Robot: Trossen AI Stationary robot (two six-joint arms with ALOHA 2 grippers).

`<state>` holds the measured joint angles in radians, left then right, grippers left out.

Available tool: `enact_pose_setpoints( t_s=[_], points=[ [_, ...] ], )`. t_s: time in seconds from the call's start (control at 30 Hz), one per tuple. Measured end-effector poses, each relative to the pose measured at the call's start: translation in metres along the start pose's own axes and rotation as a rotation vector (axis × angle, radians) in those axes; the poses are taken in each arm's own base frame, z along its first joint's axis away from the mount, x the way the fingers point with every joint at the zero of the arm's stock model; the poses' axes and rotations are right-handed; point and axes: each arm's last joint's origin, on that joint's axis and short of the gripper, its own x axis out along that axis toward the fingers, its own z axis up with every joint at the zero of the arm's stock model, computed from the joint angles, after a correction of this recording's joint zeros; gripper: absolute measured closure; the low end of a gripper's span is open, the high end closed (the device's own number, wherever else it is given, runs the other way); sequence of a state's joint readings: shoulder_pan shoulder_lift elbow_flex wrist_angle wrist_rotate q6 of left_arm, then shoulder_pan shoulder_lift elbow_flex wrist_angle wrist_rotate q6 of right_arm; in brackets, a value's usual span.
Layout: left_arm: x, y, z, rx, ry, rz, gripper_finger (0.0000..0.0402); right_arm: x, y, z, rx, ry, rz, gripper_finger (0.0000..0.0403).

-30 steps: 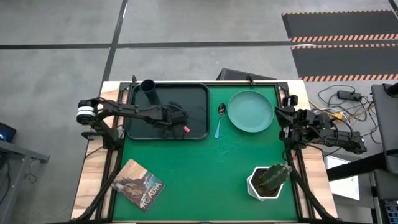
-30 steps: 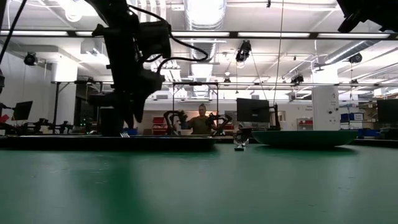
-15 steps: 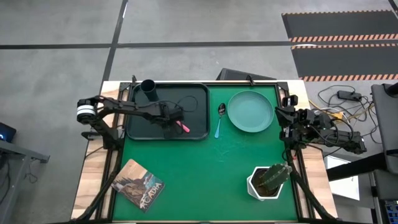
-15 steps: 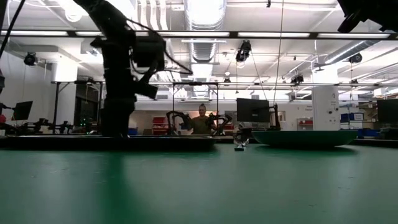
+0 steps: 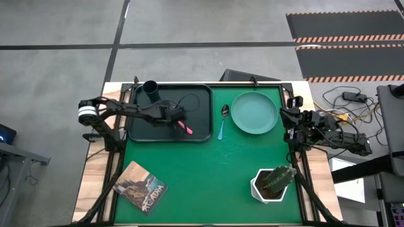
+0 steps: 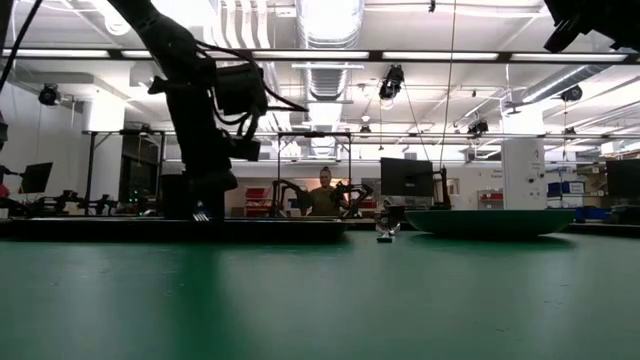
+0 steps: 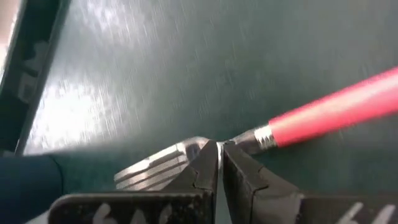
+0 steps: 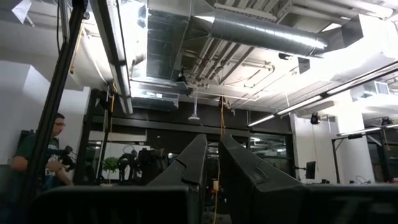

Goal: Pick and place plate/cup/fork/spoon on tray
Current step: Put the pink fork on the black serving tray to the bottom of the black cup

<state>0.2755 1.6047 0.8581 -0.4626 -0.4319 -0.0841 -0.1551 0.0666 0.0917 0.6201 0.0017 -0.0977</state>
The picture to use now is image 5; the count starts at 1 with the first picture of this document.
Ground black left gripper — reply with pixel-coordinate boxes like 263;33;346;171
154;100;188;131

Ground grey desk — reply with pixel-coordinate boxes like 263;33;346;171
376;83;404;179

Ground grey metal side table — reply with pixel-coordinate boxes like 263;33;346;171
0;141;51;227

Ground green table mat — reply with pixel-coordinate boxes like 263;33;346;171
113;85;304;225

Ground black cup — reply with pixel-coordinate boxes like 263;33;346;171
142;80;162;104

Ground Acadia picture book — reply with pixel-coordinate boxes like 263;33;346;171
112;161;168;216

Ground black plastic tray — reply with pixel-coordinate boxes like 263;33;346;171
128;83;214;143

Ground black desk leg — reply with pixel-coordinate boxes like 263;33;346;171
331;154;395;185

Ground white hexagonal plant pot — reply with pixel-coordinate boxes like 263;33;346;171
250;168;288;204

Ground teal plate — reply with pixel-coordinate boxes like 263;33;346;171
230;91;279;136

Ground green cactus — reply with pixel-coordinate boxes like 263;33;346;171
261;165;297;194

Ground white paper sheet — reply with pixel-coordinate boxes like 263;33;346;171
330;157;366;204

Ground black orange-striped floor mat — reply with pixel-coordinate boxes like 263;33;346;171
285;10;404;44
295;44;404;84

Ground black power adapter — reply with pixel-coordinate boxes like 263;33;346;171
342;91;368;103

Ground black box behind table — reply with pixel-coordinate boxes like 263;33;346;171
220;68;282;82

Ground black device blue light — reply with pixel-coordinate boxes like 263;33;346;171
0;124;17;145

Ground tangled floor cables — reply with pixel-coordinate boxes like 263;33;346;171
314;85;389;148

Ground black braided cable bundle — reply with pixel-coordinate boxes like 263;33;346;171
290;151;342;224
75;151;124;224

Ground metal fork pink handle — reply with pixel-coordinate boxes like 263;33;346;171
175;120;194;136

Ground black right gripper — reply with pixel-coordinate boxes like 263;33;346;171
279;95;305;146

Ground metal spoon blue handle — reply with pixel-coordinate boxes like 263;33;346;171
217;103;230;141

